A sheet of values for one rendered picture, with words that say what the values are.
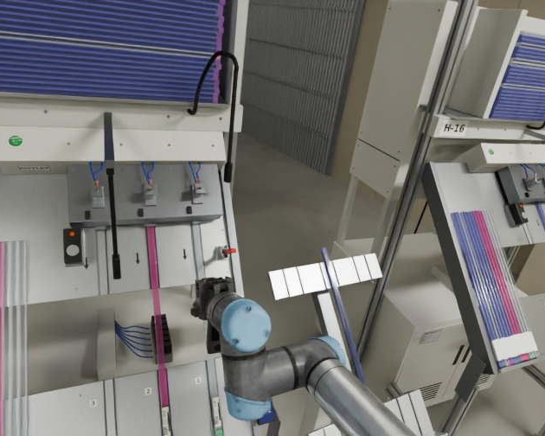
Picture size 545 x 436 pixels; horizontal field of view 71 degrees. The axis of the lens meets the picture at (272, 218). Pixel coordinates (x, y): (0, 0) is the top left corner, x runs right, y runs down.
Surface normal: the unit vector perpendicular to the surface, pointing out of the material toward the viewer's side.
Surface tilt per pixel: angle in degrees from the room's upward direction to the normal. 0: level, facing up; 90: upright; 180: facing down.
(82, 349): 0
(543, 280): 90
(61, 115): 90
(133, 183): 47
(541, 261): 90
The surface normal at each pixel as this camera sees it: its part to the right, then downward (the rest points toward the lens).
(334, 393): -0.62, -0.62
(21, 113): 0.36, 0.46
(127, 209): 0.35, -0.26
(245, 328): 0.37, -0.04
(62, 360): 0.12, -0.89
